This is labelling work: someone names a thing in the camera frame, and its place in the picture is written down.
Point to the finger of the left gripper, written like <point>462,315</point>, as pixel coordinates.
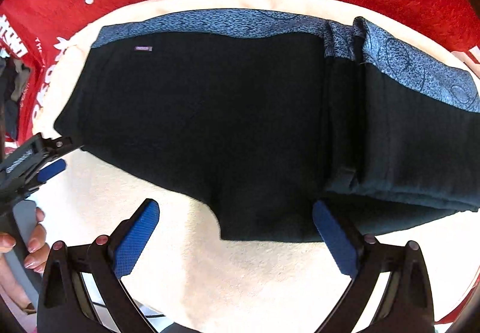
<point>59,147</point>
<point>51,171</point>

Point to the black pants with blue waistband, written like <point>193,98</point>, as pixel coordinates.
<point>261,114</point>

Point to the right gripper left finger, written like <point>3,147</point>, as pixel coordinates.
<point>64,304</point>

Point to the person's left hand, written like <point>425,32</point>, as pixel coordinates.
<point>24,253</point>

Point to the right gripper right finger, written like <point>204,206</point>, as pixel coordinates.
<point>406,304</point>

